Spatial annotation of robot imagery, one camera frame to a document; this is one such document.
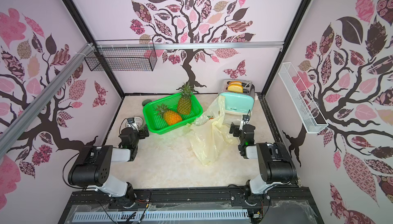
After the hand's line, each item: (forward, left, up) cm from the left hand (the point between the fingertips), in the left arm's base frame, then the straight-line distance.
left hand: (139, 127), depth 95 cm
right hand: (+1, -64, +1) cm, 64 cm away
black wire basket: (+74, +32, +7) cm, 81 cm away
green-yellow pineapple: (+17, -29, +6) cm, 34 cm away
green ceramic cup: (+21, 0, +1) cm, 21 cm away
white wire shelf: (-3, -89, +27) cm, 93 cm away
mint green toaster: (+12, -64, +9) cm, 65 cm away
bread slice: (+25, -63, +14) cm, 69 cm away
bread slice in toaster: (+21, -62, +14) cm, 67 cm away
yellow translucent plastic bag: (-7, -45, +3) cm, 45 cm away
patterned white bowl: (+5, +2, 0) cm, 5 cm away
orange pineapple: (+5, -21, +4) cm, 22 cm away
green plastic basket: (+9, -7, -5) cm, 12 cm away
